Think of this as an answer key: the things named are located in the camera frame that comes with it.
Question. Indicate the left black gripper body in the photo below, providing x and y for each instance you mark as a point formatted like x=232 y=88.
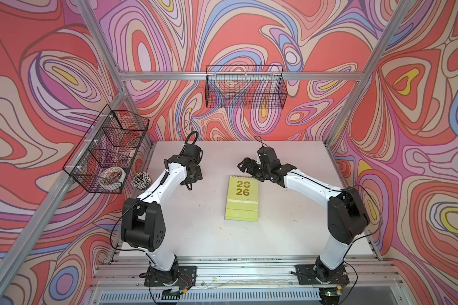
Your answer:
x=196 y=175

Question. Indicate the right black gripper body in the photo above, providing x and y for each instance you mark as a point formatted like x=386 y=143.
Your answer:
x=256 y=170

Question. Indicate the green calendar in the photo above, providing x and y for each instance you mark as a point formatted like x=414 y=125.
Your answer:
x=242 y=199

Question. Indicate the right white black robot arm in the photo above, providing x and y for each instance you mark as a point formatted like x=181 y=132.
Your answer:
x=346 y=213

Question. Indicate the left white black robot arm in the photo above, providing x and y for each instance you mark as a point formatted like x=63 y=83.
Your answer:
x=142 y=222

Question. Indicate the tape roll in basket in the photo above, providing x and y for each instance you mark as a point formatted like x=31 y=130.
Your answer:
x=112 y=178

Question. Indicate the black wire basket back wall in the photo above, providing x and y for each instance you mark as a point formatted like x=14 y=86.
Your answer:
x=245 y=86

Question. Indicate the black wire basket wall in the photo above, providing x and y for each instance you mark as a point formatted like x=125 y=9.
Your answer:
x=245 y=86
x=113 y=139

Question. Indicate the black wire basket left wall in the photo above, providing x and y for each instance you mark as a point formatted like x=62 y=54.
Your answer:
x=113 y=139

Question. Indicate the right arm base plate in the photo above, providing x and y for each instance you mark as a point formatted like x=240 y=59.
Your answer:
x=311 y=274

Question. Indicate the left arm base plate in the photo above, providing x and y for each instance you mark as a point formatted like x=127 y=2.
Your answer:
x=170 y=276

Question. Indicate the aluminium front rail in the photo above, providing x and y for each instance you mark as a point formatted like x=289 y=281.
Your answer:
x=245 y=280

